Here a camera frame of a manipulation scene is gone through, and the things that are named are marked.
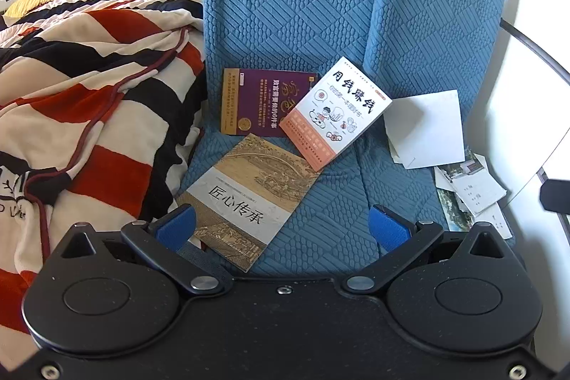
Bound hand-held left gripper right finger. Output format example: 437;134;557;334
341;204;514;297

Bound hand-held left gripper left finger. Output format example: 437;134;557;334
59;204;232;297

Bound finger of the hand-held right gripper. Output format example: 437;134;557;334
540;179;570;212

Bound painting cover book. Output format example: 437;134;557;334
176;133;322;272

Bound pile of photo postcards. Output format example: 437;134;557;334
434;147;514;240

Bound white paper sheet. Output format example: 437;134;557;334
383;90;466;169
389;138;418;167

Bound white orange book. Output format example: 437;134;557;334
280;56;393;172

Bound purple book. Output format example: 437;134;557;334
219;67;319;139

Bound white board panel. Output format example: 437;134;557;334
505;86;570;207

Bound red black striped blanket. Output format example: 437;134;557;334
0;0;209;336

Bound curved grey metal tube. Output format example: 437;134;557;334
499;19;570;84

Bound blue quilted seat cushion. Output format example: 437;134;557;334
176;0;388;278
356;0;508;260

